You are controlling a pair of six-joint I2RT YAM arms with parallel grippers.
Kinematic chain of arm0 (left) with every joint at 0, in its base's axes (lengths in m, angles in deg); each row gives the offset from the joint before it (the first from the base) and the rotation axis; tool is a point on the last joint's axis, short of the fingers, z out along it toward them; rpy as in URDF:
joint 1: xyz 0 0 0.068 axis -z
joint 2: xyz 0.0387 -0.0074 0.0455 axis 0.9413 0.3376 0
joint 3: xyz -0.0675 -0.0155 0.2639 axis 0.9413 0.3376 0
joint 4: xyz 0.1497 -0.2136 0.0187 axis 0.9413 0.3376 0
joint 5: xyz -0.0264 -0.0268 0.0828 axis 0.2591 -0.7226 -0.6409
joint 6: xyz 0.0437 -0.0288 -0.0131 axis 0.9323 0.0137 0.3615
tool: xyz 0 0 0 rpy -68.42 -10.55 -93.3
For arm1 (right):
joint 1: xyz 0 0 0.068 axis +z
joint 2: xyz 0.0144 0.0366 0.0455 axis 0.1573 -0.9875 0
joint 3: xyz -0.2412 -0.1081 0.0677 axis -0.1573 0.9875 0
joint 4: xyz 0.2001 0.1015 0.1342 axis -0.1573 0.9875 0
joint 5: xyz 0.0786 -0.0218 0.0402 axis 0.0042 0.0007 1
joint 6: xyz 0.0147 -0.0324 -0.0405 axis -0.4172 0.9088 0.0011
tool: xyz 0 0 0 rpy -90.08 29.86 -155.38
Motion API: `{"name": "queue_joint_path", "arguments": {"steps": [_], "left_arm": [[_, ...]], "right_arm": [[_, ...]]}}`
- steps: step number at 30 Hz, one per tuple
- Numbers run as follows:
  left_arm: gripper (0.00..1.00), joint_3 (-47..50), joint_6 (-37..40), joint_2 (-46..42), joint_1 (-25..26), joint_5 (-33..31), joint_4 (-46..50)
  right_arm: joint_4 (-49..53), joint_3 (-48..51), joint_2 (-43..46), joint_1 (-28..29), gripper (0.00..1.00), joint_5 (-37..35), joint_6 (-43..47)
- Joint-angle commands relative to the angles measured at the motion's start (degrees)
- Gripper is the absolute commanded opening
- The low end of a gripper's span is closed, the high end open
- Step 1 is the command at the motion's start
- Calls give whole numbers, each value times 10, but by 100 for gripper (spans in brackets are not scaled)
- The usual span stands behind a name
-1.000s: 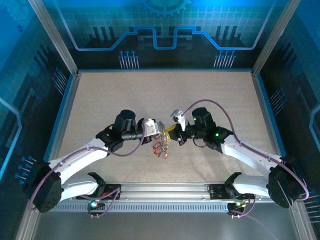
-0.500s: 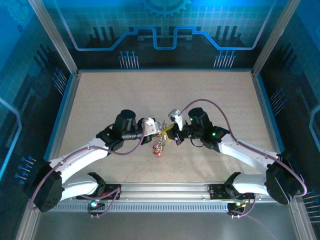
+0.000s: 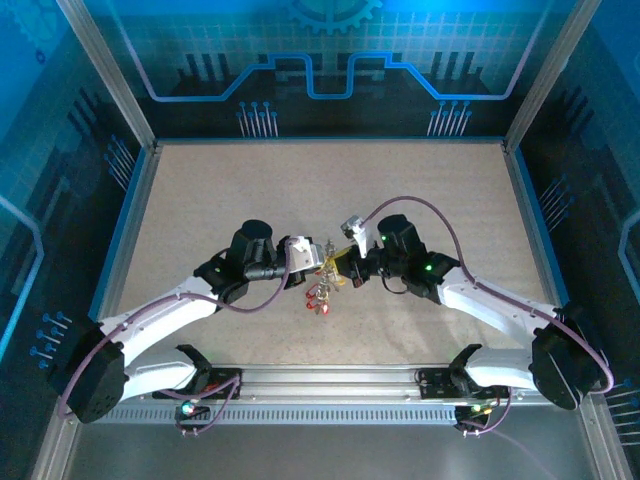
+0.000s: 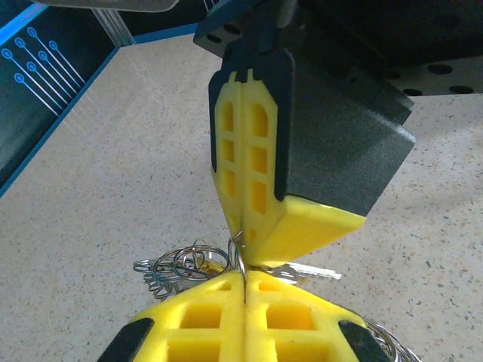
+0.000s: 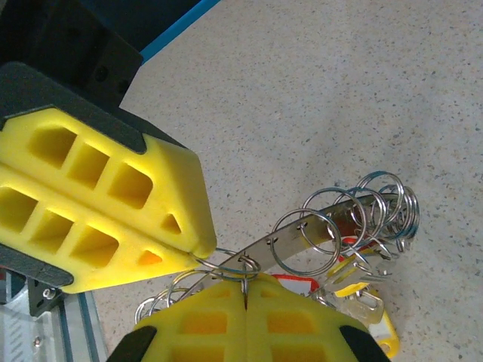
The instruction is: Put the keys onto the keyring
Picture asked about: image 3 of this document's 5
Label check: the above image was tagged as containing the grey metal keyring disc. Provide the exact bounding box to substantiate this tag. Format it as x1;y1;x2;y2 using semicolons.
322;252;337;301

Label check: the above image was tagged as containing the small lit circuit board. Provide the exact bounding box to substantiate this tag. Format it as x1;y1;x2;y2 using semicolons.
177;399;211;420
454;402;494;419

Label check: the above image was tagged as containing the grey metal plate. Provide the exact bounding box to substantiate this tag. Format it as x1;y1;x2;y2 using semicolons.
64;423;601;480

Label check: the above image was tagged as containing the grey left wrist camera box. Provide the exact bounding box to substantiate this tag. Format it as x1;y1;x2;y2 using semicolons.
284;235;327;275

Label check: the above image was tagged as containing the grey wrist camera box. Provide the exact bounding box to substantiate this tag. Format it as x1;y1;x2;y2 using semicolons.
284;235;327;275
340;214;375;259

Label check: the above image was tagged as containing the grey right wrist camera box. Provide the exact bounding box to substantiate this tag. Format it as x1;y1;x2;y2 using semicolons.
340;214;375;259

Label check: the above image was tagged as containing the aluminium mounting rail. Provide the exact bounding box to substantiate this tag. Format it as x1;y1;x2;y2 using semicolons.
122;363;546;405

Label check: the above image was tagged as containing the aluminium table end rail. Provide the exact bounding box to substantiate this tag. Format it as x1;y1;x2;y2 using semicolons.
155;137;507;147

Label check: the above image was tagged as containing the aluminium table side rail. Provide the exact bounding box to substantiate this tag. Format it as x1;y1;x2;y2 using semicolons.
29;141;161;480
502;141;639;480

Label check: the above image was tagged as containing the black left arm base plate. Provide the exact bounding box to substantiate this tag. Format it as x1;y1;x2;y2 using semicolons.
152;367;245;401

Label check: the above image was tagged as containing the slotted grey cable duct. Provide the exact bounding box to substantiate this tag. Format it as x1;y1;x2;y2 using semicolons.
94;403;464;426

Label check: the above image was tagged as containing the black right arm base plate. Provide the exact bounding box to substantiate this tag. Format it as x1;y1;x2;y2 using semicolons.
416;367;511;401

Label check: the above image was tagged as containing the aluminium frame post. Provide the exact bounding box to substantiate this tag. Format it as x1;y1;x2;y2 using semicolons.
55;0;160;151
503;0;602;151

